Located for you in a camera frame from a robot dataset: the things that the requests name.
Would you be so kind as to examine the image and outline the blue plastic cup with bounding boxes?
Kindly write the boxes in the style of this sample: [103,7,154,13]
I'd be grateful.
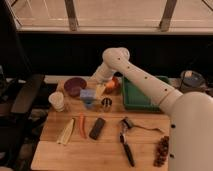
[84,101,94,109]

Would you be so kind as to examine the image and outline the yellow corn cob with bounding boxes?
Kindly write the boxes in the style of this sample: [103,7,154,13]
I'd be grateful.
[57,118,75,145]

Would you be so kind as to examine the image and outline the red grape bunch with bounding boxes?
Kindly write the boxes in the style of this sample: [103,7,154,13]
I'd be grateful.
[153,136,169,167]

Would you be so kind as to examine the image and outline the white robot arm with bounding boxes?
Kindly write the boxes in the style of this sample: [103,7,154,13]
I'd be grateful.
[92,47,213,171]

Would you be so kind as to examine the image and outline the black rectangular block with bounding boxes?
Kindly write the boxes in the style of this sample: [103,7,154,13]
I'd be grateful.
[89,118,105,140]

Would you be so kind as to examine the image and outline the small metal cup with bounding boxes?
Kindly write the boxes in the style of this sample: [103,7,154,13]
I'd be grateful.
[101,97,112,112]

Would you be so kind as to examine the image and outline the purple bowl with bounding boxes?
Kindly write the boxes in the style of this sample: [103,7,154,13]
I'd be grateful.
[64,77,87,97]

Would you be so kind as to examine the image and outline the orange food piece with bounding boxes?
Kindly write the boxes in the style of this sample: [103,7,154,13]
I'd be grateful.
[105,82,115,90]

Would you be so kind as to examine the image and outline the grey round container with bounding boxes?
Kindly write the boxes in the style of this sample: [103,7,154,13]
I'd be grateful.
[179,70,205,92]

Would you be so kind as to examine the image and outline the green plastic tray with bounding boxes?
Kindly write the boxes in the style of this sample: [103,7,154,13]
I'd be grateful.
[122,77,160,113]

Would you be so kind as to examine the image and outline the black office chair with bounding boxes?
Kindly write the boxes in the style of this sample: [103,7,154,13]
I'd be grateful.
[0,0,44,171]

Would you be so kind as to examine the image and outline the orange carrot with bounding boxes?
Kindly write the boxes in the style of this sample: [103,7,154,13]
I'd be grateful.
[78,114,86,139]

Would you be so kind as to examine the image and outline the orange bowl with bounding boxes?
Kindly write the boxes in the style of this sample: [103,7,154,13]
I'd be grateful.
[105,77,120,94]

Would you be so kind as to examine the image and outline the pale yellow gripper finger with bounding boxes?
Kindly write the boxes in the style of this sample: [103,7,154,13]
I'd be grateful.
[95,84,105,99]

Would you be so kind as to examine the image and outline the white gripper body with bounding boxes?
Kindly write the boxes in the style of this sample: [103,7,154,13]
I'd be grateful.
[91,66,112,83]

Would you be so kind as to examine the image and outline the wooden cutting board table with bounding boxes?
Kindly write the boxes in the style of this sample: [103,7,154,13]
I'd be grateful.
[30,75,174,171]

